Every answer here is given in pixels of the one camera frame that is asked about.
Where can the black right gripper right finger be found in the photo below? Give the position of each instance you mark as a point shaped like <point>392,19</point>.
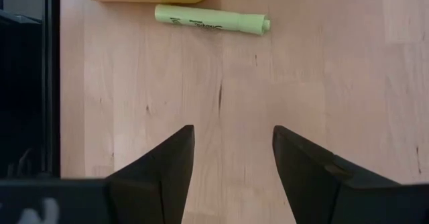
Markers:
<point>308,183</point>

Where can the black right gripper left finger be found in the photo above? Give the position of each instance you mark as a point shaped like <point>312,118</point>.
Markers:
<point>151,190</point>

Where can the light green Sharpie highlighter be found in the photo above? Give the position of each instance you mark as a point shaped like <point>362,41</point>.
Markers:
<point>207,19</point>

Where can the black aluminium table frame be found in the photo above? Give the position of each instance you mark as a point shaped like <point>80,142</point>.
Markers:
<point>52,83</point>

